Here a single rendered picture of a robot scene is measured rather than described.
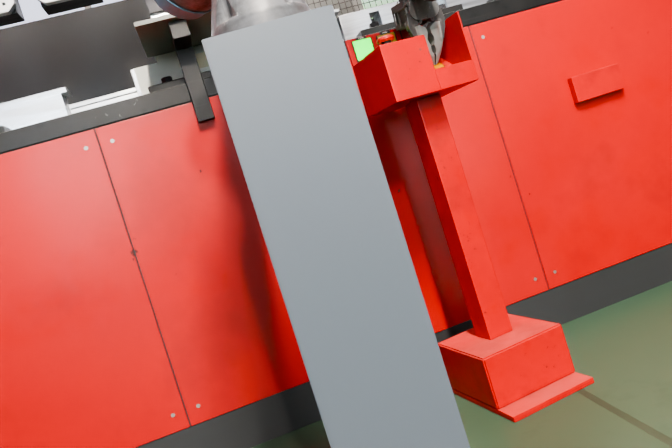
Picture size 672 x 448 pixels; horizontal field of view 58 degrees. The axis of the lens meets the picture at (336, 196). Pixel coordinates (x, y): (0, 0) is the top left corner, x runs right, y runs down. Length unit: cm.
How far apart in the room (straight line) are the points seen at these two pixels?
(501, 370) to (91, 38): 165
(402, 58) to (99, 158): 73
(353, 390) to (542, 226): 98
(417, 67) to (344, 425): 73
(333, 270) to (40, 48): 164
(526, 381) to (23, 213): 115
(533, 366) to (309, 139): 76
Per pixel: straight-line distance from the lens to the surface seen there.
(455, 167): 134
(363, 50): 142
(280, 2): 87
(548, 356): 138
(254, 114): 81
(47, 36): 228
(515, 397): 135
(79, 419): 158
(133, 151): 150
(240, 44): 83
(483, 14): 172
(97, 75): 222
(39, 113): 168
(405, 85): 126
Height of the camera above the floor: 55
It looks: 2 degrees down
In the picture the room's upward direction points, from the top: 17 degrees counter-clockwise
